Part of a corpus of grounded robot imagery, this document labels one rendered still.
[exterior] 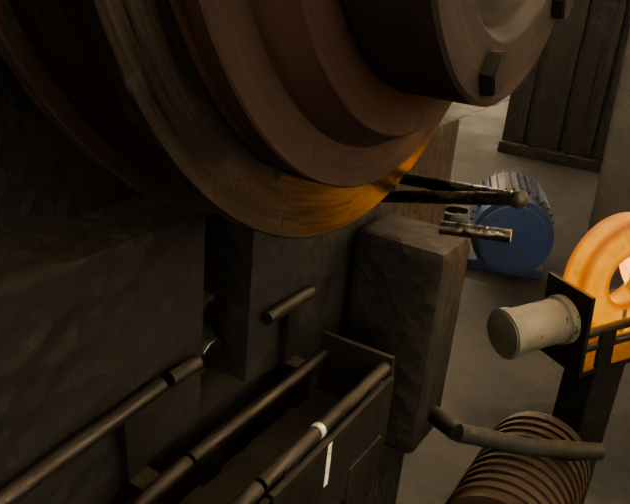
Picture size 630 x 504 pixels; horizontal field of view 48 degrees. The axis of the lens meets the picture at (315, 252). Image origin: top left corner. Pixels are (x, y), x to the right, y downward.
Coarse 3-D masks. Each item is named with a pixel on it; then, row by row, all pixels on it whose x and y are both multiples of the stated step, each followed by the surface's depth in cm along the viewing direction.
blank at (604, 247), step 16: (608, 224) 82; (624, 224) 81; (592, 240) 82; (608, 240) 80; (624, 240) 81; (576, 256) 82; (592, 256) 81; (608, 256) 81; (624, 256) 82; (576, 272) 82; (592, 272) 81; (608, 272) 82; (592, 288) 82; (608, 288) 83; (624, 288) 88; (608, 304) 84; (624, 304) 86; (592, 320) 84; (608, 320) 85
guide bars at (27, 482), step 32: (288, 320) 63; (288, 352) 64; (320, 352) 66; (160, 384) 49; (288, 384) 61; (128, 416) 46; (256, 416) 57; (64, 448) 42; (128, 448) 48; (192, 448) 52; (32, 480) 40; (128, 480) 49; (160, 480) 49
